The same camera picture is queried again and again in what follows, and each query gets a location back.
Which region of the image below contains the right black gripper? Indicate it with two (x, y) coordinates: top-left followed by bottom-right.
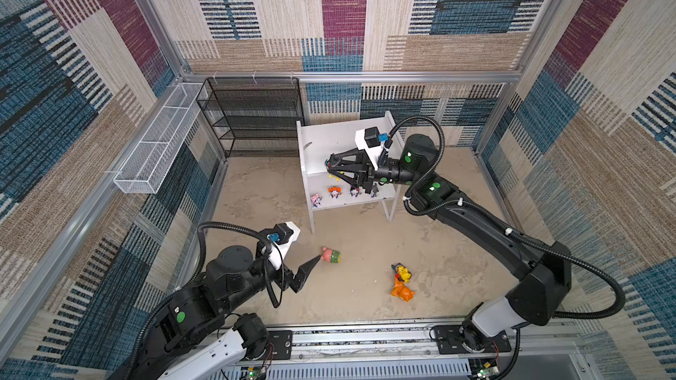
(327, 145), (417, 194)

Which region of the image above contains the orange crab hood Doraemon figure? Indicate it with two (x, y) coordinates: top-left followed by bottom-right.
(328, 186), (342, 199)

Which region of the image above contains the pink hood Doraemon figure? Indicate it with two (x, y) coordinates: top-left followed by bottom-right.
(311, 194), (322, 208)

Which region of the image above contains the orange yellow Pokemon figure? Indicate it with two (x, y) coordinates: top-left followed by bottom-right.
(391, 280), (415, 302)

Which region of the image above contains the blue hood Pikachu figure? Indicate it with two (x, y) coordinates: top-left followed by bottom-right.
(392, 263), (412, 283)

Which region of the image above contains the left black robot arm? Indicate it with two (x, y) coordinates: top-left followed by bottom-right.
(111, 221), (321, 379)

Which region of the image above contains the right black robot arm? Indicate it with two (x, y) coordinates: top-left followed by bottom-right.
(325, 115), (626, 353)

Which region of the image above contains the white two-tier shelf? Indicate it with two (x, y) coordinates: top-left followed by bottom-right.
(297, 111), (401, 233)

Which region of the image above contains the pink green cactus figure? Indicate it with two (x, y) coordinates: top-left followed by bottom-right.
(320, 247), (342, 264)

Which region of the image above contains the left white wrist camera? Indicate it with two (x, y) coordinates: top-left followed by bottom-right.
(260, 222), (300, 270)

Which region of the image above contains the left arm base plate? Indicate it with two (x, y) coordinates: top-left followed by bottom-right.
(240, 330), (293, 363)

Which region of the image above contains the black wire mesh rack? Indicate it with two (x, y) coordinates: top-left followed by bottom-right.
(196, 77), (305, 158)

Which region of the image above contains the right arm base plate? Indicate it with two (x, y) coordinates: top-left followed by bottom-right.
(429, 325), (512, 355)

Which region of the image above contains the white wire mesh basket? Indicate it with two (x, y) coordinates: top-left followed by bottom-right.
(114, 83), (202, 195)

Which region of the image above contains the aluminium mounting rail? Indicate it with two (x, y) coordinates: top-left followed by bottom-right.
(131, 317), (603, 380)

